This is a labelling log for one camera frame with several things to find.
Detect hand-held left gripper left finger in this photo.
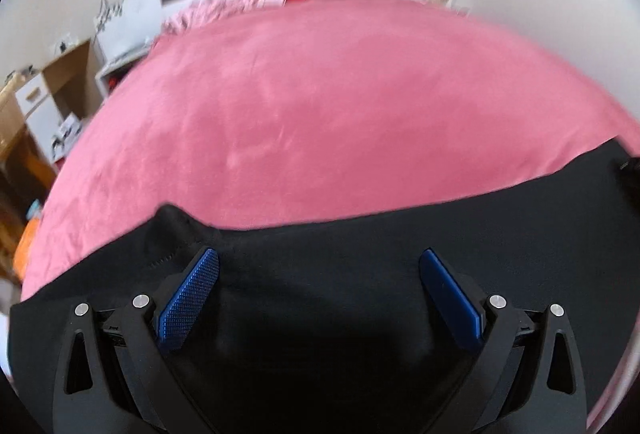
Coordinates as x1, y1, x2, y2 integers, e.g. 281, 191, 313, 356
52, 247, 221, 434

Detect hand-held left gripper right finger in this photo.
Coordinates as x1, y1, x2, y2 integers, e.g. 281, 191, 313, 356
419, 248, 588, 434

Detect black pants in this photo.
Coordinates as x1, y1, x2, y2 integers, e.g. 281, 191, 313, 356
7, 139, 632, 434

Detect orange plastic stool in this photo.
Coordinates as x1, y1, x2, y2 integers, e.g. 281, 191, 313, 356
12, 216, 42, 282

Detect white red cardboard box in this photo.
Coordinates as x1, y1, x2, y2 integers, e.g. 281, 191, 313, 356
50, 114, 83, 162

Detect pink bed blanket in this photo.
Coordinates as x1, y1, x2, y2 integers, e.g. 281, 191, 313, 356
20, 0, 636, 302

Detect white grey open nightstand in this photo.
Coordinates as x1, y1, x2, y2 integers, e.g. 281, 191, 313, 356
94, 41, 161, 101

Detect wooden desk with white drawer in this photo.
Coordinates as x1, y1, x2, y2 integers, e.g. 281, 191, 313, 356
0, 39, 106, 165

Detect pink floral garment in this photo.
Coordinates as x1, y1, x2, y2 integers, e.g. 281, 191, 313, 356
162, 0, 288, 32

